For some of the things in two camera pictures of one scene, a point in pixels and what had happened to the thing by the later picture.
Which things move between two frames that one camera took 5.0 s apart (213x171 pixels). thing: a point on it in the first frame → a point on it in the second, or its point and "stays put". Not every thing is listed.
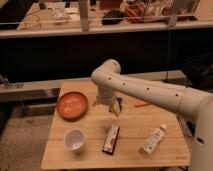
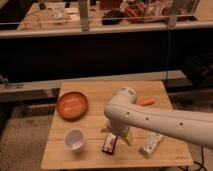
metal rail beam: x=47 y=88 stays put
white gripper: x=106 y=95 → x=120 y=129
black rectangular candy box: x=110 y=140 stays put
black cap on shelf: x=113 y=17 stays put
